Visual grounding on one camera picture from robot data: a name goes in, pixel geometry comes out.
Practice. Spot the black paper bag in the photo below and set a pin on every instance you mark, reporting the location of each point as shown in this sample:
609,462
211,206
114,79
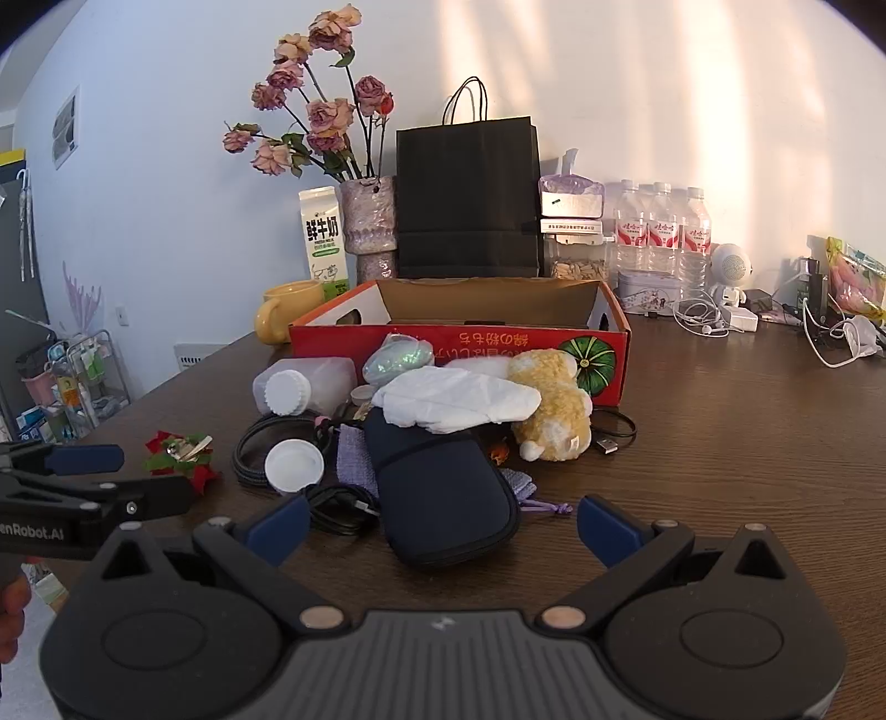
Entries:
467,201

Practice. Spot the white round lid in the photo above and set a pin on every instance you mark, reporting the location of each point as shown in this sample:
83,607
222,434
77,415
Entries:
294,467

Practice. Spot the white card at left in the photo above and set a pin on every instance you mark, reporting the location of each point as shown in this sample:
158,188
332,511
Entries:
197,356

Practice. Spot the purple speckled vase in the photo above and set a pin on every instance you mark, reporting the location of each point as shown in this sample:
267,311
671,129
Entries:
367,221

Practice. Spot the white green milk carton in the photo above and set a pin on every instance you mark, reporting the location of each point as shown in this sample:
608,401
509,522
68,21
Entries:
322,242

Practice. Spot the white flat carton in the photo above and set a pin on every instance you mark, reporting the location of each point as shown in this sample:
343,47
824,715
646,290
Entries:
574,226

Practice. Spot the small orange charm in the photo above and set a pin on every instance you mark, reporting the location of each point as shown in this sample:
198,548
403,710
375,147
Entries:
498,452

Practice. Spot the pink bin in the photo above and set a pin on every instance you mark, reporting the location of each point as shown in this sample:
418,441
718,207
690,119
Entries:
38,384

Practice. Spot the white crumpled cloth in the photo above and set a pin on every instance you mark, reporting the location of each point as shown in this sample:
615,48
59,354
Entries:
862,332

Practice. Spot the white cloth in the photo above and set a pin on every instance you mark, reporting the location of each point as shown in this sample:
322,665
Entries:
862,332
457,401

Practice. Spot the yellow white plush toy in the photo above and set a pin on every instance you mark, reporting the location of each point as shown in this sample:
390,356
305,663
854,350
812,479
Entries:
554,408

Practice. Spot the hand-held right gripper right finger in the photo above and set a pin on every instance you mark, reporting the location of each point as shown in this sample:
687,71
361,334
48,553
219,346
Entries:
606,529

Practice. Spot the yellow pink snack packet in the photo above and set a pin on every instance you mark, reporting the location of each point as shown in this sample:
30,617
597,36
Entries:
855,277

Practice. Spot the red cardboard box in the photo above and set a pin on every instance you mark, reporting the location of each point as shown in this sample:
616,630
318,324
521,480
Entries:
325,343

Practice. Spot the pink tube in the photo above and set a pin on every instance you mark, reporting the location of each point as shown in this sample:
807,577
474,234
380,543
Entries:
779,317

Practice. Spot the white earphones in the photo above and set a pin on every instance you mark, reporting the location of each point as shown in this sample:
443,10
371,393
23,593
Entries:
706,331

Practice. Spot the dark board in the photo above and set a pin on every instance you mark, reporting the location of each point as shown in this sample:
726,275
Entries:
10,277

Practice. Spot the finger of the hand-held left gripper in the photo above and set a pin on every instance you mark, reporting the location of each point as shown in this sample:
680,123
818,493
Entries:
86,459
163,495

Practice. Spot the clear jar of seeds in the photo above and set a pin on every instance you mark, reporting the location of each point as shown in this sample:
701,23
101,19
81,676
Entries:
574,266

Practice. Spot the red green festive hair clip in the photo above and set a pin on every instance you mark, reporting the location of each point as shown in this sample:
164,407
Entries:
166,460

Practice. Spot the small black box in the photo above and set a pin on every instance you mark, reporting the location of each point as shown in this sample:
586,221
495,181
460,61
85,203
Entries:
763,301

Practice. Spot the purple wall decal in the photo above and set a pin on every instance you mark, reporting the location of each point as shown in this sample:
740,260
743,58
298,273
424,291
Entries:
79,298

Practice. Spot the person's left hand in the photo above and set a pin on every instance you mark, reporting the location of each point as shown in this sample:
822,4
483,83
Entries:
14,616

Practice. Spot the white printed tin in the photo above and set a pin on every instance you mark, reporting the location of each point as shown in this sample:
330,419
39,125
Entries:
647,298

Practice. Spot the translucent jar white lid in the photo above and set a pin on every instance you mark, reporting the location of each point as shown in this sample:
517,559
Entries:
318,384

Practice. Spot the yellow mug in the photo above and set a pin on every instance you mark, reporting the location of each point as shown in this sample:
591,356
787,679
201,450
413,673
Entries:
291,311

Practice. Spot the purple tissue pack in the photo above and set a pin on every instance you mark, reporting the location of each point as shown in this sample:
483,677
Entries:
571,201

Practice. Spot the white hanging umbrella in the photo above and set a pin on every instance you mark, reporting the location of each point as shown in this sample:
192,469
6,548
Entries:
26,221

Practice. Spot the small dark bottle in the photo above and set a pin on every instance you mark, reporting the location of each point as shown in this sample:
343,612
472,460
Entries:
815,284

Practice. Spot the dark blue soft case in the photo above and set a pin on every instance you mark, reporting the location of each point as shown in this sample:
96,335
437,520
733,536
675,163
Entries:
443,498

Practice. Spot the iridescent plastic bag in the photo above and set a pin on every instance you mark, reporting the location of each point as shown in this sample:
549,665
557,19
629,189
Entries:
398,360

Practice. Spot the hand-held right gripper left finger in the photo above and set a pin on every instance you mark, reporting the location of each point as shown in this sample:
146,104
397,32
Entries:
280,527

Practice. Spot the dried pink roses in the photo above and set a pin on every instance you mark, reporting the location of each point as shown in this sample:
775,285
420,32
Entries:
325,114

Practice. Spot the white charger adapter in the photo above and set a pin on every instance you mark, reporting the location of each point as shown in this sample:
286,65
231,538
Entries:
742,320

